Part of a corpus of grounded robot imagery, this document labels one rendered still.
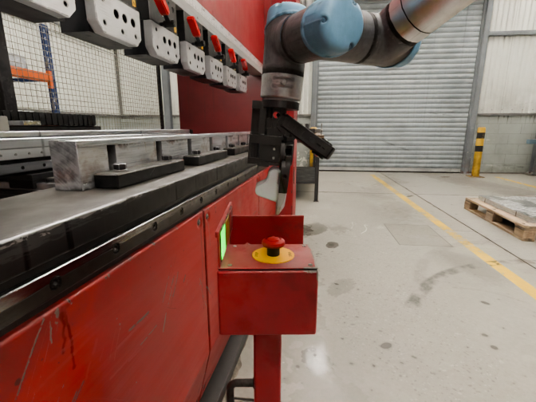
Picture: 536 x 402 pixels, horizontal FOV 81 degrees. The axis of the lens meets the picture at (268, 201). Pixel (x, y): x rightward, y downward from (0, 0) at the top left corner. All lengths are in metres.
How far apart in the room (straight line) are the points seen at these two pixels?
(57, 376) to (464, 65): 8.13
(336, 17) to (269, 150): 0.23
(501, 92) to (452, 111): 1.01
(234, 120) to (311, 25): 1.88
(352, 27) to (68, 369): 0.61
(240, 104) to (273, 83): 1.76
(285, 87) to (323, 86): 6.96
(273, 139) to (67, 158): 0.39
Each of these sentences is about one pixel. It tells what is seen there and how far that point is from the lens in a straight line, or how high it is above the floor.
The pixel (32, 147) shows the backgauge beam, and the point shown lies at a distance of 0.98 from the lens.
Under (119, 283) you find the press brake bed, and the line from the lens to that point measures 0.60.
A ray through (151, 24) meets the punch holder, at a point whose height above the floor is 1.24.
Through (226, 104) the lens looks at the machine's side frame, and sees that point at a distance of 2.35.
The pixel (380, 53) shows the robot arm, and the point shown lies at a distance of 0.57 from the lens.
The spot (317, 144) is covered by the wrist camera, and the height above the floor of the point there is 0.96.
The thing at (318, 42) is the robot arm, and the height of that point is 1.11.
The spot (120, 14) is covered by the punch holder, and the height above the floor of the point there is 1.22.
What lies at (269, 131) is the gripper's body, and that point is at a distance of 0.59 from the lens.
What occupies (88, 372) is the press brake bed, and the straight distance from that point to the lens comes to 0.60.
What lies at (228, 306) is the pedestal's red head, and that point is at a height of 0.71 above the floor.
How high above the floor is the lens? 0.99
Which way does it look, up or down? 13 degrees down
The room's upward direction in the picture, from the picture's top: straight up
